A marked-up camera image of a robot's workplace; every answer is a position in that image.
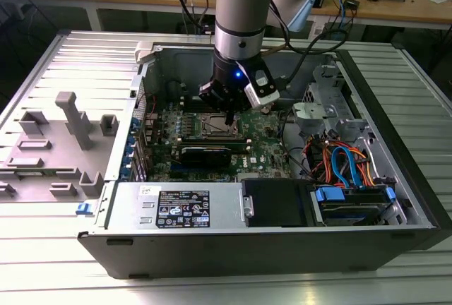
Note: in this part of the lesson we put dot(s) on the silver CPU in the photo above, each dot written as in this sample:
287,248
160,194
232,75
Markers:
217,123

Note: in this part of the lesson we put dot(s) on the black open PC case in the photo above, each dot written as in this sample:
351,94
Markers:
229,255

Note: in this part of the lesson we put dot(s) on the small black box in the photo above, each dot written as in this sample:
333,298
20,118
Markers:
352,4

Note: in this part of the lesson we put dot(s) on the black RAM slot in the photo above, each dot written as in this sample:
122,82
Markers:
190,99
190,102
190,109
190,105

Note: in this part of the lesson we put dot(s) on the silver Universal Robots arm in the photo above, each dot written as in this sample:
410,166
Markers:
240,12

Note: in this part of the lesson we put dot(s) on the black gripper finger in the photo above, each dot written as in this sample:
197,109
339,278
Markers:
212,95
242,102

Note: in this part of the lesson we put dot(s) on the small blue latch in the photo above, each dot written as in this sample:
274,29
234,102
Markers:
83,209

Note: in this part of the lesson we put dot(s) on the green motherboard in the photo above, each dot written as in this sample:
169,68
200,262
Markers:
261,142

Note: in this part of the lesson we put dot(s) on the thin metal locking lever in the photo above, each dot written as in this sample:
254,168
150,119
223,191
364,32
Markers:
212,114
216,128

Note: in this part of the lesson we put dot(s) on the silver power supply unit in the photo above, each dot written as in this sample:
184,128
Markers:
134,206

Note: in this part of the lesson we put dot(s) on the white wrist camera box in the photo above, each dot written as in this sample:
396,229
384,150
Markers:
261,96

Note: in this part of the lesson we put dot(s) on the CPU socket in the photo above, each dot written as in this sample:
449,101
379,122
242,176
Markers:
202,129

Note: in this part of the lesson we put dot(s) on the round coin battery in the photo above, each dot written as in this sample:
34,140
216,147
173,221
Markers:
267,110

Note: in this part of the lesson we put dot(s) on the RAM stick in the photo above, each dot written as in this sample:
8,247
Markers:
240,147

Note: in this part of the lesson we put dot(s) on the black graphics card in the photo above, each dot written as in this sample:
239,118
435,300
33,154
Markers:
205,156

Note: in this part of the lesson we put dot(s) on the silver metal drive cage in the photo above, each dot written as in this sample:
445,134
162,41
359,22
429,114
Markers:
353,128

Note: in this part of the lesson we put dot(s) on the hard disk in blue carrier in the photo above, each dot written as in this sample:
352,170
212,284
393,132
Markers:
353,209

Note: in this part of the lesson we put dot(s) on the grey parts rack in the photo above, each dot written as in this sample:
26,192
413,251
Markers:
53,156

